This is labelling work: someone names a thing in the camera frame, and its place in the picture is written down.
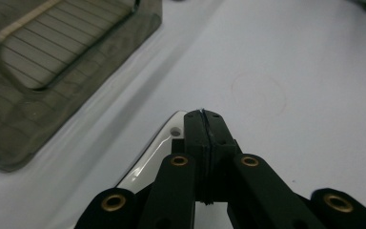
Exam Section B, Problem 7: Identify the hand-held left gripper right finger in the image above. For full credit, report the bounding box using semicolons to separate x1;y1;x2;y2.
202;109;243;205

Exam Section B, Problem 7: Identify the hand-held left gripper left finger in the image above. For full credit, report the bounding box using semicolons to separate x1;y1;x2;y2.
171;109;212;204

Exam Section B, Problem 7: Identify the white ceramic spoon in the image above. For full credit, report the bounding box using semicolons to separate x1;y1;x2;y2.
115;110;189;195

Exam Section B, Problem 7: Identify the smoked transparent plastic bin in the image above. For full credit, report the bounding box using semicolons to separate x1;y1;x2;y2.
0;0;164;174

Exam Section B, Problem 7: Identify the white chopstick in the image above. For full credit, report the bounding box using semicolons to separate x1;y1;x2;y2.
0;0;63;43

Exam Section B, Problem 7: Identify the white table mat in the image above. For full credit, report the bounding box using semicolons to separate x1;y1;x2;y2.
0;0;366;229

